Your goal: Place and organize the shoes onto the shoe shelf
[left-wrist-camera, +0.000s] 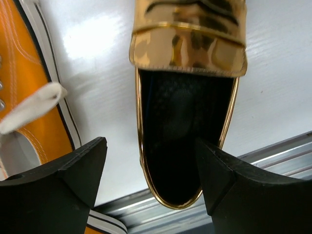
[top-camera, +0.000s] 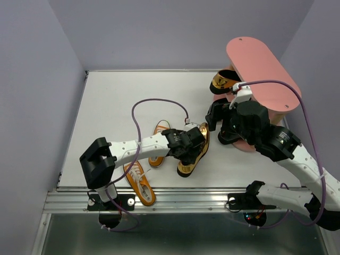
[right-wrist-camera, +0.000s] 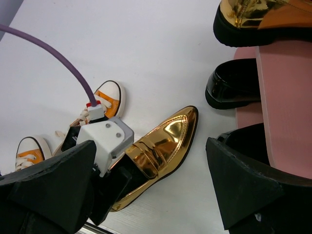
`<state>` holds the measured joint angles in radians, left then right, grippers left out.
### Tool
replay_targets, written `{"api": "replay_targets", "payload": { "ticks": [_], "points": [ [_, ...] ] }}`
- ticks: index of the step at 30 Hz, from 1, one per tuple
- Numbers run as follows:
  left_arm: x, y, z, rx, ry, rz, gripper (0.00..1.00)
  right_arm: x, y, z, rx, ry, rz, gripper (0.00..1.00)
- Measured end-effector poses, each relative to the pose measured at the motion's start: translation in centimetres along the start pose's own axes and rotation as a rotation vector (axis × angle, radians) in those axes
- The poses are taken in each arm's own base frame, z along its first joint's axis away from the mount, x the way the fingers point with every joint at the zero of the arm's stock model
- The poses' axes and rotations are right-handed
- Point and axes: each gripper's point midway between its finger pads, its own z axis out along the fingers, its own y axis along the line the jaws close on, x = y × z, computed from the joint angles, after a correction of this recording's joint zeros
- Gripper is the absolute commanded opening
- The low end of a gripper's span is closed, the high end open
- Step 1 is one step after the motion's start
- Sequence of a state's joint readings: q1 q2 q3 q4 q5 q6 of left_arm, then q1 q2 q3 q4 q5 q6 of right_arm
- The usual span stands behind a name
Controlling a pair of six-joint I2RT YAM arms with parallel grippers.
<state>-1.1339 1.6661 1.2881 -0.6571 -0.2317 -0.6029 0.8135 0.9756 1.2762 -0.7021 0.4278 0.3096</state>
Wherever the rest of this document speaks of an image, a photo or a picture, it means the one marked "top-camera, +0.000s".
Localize black loafer back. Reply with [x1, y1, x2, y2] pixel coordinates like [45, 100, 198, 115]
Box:
[218, 130, 240, 145]

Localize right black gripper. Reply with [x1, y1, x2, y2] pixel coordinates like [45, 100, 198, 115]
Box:
[206, 101, 256, 145]

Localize orange sneaker front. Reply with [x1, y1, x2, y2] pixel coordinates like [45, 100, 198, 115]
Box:
[125, 161, 156, 206]

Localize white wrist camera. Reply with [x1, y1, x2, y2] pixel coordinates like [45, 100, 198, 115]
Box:
[183, 122, 200, 131]
[229, 82, 253, 109]

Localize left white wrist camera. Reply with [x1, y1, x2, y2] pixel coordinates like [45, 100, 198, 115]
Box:
[183, 122, 200, 131]

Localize gold loafer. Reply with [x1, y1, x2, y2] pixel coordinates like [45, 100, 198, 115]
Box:
[209, 69, 241, 95]
[177, 122, 210, 177]

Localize orange sneaker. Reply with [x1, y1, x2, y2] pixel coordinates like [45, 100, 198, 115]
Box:
[148, 120, 171, 168]
[125, 161, 156, 206]

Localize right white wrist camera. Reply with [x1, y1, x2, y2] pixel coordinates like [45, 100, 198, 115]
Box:
[229, 82, 253, 109]

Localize pink shoe shelf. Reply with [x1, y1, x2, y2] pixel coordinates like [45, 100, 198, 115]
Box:
[214, 36, 302, 152]

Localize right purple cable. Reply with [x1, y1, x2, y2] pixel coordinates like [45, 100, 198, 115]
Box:
[239, 80, 327, 226]

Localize aluminium mounting rail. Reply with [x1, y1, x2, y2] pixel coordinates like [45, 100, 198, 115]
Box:
[43, 188, 245, 214]

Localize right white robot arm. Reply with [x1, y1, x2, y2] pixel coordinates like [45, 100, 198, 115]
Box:
[205, 99, 339, 231]

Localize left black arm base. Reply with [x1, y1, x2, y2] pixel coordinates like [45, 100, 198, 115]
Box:
[87, 190, 135, 211]

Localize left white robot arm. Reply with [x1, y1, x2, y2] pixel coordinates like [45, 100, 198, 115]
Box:
[80, 126, 208, 209]

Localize orange sneaker centre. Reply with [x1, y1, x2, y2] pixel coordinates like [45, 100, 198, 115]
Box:
[148, 120, 171, 168]

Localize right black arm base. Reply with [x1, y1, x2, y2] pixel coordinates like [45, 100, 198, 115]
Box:
[226, 181, 276, 211]

